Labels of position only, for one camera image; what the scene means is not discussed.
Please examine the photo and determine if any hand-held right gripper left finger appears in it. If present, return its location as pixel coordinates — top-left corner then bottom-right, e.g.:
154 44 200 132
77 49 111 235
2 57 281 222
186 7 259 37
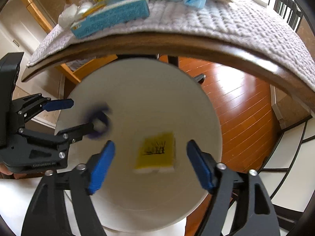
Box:
21 140 116 236

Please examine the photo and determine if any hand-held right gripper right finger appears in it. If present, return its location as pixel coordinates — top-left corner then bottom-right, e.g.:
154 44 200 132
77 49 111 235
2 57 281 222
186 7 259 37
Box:
186 140 281 236

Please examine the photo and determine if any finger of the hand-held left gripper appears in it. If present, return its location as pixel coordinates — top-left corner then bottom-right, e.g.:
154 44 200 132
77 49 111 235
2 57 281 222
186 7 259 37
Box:
18 122 99 153
10 93 75 128

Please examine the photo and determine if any purple wrapper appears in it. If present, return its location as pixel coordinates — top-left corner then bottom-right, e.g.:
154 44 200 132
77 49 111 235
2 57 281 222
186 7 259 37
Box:
85 104 114 140

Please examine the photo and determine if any white tissue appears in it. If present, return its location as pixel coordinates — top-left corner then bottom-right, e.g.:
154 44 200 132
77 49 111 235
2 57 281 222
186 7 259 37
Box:
58 4 82 26

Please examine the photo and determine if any person's left hand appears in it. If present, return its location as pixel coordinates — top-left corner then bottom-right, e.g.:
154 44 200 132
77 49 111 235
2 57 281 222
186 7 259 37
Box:
0 163 16 179

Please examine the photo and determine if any clear plastic wrapper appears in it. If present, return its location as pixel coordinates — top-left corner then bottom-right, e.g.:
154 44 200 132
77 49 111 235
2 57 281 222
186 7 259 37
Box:
78 0 99 18

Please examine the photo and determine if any blue cardboard box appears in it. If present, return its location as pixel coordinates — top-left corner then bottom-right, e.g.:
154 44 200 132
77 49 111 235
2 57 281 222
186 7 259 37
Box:
70 0 150 39

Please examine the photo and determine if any wooden table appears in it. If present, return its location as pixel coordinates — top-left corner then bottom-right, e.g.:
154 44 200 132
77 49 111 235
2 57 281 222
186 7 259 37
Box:
21 33 315 111

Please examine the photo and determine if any quilted pale lilac mat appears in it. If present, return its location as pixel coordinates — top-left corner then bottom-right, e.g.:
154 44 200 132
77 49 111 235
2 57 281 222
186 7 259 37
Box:
26 0 315 92

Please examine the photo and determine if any light wooden frame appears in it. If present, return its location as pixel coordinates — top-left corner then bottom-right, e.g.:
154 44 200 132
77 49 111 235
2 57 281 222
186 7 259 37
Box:
16 0 119 84

